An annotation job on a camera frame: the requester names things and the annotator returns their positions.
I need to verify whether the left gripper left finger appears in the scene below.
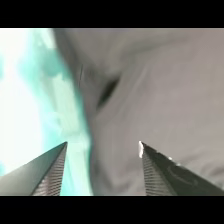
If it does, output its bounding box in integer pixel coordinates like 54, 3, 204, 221
0, 141, 69, 197

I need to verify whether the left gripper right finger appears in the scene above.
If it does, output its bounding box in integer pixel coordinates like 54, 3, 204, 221
138, 140, 224, 197

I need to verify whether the grey shirt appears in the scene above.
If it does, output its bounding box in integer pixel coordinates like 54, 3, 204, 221
52, 28, 224, 197

